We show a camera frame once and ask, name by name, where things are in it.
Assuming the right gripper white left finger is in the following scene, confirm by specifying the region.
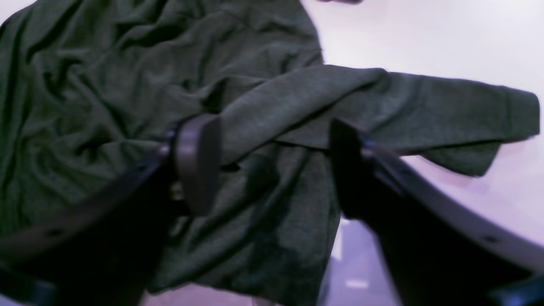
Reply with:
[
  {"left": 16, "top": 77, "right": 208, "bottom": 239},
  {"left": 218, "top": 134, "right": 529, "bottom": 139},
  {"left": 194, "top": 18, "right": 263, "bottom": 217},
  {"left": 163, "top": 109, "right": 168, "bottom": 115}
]
[{"left": 0, "top": 114, "right": 221, "bottom": 306}]

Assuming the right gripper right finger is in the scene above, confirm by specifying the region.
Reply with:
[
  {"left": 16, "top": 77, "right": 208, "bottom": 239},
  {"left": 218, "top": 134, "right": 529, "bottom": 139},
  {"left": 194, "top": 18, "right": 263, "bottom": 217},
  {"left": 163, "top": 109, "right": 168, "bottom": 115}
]
[{"left": 329, "top": 119, "right": 543, "bottom": 306}]

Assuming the dark green t-shirt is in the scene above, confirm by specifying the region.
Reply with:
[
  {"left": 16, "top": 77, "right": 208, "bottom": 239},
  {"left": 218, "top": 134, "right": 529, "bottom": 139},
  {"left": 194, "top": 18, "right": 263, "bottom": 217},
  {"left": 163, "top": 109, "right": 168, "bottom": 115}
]
[{"left": 0, "top": 0, "right": 540, "bottom": 306}]

